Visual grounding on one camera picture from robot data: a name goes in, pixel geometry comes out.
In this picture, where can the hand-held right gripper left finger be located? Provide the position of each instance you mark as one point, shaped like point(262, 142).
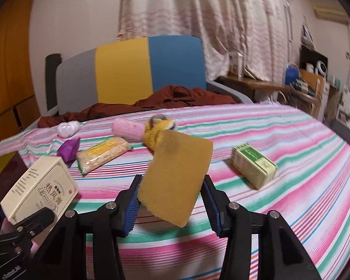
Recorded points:
point(131, 210)

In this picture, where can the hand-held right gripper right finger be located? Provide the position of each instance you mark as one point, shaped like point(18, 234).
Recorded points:
point(214, 213)

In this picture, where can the cream cardboard box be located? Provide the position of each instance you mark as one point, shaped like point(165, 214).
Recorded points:
point(40, 189)

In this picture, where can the gold metal tin box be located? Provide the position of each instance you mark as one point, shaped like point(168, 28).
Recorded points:
point(3, 169)

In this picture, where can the yellow sponge block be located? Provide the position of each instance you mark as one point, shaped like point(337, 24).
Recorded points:
point(176, 175)

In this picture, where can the green-edged cracker packet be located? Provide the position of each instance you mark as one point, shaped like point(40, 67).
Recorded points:
point(103, 154)

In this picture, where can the small green box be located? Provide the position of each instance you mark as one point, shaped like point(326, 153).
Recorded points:
point(253, 164)

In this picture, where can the purple snack packet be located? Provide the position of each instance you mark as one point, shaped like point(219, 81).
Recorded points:
point(69, 150)

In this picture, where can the pink hair roller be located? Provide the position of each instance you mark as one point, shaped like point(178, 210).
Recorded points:
point(127, 129)

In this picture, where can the pink green striped tablecloth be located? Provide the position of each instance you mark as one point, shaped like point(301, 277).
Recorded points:
point(280, 215)

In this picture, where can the yellow ribbed item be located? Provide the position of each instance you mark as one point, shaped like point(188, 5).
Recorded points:
point(157, 132)

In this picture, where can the white crumpled wrapper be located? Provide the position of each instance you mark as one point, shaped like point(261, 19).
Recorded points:
point(67, 129)

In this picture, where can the rust brown cloth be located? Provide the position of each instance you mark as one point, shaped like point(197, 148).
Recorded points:
point(178, 97)

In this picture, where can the wooden side table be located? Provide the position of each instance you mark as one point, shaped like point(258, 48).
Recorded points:
point(265, 86)

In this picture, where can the grey yellow blue chair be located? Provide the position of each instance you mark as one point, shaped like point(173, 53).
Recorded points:
point(134, 70)

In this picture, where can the black rolled mat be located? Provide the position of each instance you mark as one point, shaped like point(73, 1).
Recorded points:
point(52, 78)

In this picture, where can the wooden wardrobe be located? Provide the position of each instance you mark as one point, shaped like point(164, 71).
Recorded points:
point(8, 64)

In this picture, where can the white bottle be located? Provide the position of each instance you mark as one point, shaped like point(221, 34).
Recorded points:
point(239, 65)

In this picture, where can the blue round item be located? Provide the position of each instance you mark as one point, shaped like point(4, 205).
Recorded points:
point(291, 75)

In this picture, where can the patterned beige curtain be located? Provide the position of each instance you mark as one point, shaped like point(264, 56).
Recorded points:
point(207, 20)

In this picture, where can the wall air conditioner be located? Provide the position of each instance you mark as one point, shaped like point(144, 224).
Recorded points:
point(331, 12)

